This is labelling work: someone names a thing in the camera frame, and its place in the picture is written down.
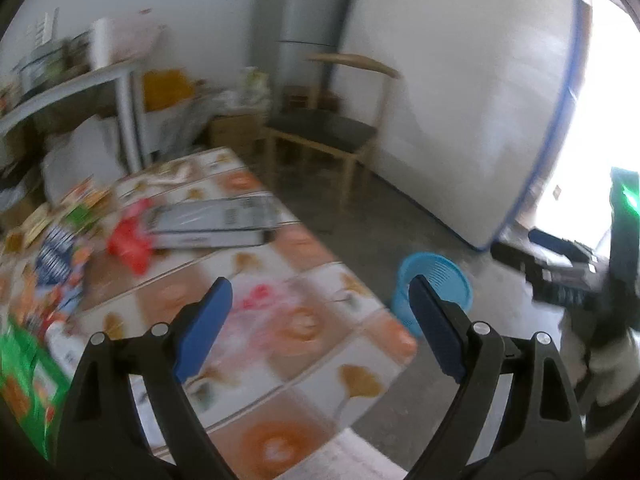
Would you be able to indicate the grey refrigerator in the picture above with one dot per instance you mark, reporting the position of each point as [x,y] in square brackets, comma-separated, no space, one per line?
[307,15]

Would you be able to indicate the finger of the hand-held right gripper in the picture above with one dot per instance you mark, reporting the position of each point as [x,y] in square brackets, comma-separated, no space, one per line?
[557,242]
[560,285]

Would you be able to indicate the red packet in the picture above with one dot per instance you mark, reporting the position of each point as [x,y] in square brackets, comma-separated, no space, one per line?
[130,242]

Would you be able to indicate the white paper towel roll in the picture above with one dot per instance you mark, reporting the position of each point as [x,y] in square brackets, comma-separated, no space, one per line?
[101,45]

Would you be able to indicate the grey flat carton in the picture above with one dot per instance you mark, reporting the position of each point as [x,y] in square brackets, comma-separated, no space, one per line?
[215,220]

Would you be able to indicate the ginkgo leaf patterned tablecloth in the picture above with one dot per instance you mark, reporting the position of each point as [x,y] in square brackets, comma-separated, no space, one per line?
[300,320]

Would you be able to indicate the white side table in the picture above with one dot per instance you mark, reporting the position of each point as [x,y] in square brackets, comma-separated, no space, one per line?
[75,87]

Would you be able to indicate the wooden chair black seat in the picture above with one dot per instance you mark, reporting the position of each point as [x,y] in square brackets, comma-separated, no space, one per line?
[320,127]

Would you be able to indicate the white crumpled sheet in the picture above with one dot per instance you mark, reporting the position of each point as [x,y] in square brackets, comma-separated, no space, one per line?
[85,155]

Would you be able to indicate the pink plastic bag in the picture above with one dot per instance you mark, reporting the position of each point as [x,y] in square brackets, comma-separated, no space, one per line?
[135,35]

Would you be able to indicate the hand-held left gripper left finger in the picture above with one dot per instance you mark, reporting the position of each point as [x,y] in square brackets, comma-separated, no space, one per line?
[202,330]

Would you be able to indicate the steel cooker pot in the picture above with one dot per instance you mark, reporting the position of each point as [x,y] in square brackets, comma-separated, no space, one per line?
[40,67]

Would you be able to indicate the white mattress blue edge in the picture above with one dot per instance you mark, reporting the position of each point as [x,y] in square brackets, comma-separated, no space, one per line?
[465,100]

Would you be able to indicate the yellow plastic bag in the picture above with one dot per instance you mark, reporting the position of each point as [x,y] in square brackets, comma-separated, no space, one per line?
[167,90]

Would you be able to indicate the green white paper bag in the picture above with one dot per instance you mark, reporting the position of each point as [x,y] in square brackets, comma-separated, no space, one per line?
[254,85]

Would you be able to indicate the blue plastic wastebasket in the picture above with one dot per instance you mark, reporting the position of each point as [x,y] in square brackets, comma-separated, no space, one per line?
[440,272]

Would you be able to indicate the blue white snack packet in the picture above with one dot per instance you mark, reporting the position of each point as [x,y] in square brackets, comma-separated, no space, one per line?
[62,265]

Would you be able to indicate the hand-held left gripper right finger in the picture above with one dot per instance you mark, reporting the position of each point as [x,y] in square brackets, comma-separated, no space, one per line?
[437,330]

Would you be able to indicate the brown cardboard box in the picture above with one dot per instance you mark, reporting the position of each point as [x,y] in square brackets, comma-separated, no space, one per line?
[237,135]

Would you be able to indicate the white plastic bag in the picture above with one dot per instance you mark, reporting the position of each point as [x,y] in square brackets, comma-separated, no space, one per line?
[220,99]

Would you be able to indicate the green snack bag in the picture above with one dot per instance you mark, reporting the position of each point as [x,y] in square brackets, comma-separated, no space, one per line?
[25,395]

